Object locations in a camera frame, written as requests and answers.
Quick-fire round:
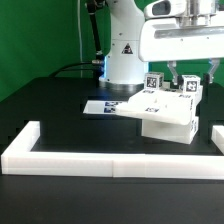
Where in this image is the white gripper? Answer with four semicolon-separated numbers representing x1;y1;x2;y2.
139;0;224;85

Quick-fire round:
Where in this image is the white chair back frame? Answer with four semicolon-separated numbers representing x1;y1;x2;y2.
115;86;203;125

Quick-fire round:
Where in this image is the white chair seat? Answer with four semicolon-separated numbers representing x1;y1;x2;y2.
141;116;199;144

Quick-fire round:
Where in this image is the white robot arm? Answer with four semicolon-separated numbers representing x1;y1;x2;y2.
86;0;224;85

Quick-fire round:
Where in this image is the white sheet with markers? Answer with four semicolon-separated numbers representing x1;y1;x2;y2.
83;100;123;114

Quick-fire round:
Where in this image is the black cable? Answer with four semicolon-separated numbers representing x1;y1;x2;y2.
49;60;105;78

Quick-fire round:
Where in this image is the white cable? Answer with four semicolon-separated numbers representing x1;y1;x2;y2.
77;0;84;79

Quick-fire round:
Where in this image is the white U-shaped fence frame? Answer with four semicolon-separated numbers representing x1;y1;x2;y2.
1;121;224;180

